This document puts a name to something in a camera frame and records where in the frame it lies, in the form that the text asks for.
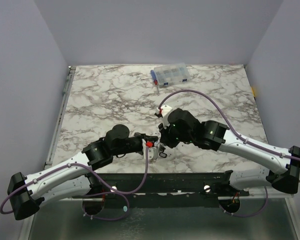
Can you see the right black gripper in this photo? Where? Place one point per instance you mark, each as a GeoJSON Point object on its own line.
{"type": "Point", "coordinates": [163, 136]}

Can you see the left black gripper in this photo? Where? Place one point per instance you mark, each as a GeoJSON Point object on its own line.
{"type": "Point", "coordinates": [141, 136]}

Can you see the black key tag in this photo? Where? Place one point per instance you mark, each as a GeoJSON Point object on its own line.
{"type": "Point", "coordinates": [163, 155]}

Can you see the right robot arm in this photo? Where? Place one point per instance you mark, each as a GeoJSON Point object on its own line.
{"type": "Point", "coordinates": [279, 168]}

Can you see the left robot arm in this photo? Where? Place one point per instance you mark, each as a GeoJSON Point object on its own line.
{"type": "Point", "coordinates": [27, 193]}

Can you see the clear plastic organizer box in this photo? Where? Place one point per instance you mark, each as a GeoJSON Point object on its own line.
{"type": "Point", "coordinates": [171, 74]}

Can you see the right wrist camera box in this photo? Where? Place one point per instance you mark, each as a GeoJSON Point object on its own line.
{"type": "Point", "coordinates": [163, 112]}

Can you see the black mounting rail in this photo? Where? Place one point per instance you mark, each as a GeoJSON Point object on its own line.
{"type": "Point", "coordinates": [163, 190]}

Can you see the blue handled screwdriver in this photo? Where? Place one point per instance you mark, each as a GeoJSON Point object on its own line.
{"type": "Point", "coordinates": [155, 81]}

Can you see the metal side rail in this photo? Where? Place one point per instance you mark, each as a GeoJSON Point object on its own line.
{"type": "Point", "coordinates": [65, 96]}

